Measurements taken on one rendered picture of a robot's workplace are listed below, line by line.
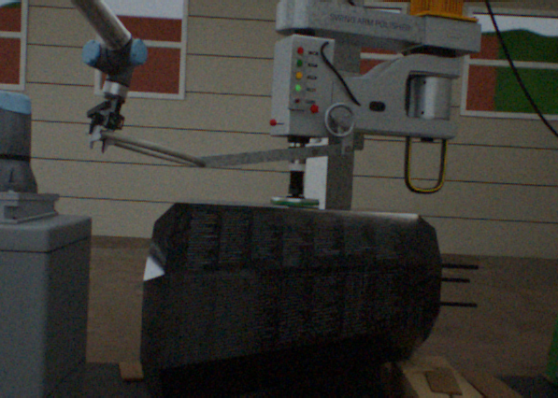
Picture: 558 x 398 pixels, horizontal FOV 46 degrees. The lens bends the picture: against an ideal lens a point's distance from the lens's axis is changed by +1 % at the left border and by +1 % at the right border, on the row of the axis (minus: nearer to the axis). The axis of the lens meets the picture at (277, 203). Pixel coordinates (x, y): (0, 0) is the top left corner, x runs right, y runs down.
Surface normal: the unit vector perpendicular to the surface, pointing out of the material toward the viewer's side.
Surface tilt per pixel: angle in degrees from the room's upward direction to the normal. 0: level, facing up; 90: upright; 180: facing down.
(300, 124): 90
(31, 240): 90
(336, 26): 90
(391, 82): 90
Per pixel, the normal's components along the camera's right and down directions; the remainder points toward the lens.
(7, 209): 0.72, 0.07
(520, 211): 0.02, 0.05
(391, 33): 0.36, 0.07
